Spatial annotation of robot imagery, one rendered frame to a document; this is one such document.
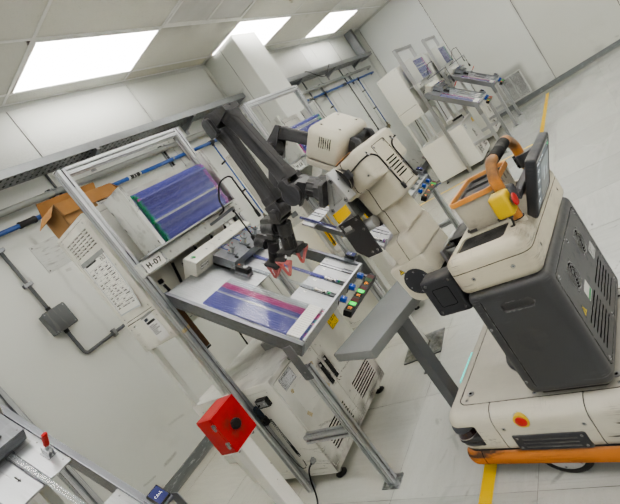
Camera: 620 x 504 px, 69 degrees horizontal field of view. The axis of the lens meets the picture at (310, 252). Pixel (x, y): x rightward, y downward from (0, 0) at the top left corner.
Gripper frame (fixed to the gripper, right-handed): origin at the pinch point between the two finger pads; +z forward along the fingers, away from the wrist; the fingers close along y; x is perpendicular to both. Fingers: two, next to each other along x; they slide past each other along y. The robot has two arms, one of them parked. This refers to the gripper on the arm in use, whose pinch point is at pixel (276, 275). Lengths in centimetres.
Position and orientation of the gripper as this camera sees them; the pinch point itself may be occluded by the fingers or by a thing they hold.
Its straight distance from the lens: 223.1
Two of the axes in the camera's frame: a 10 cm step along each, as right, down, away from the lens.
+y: -4.3, 4.7, -7.7
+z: 0.3, 8.6, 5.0
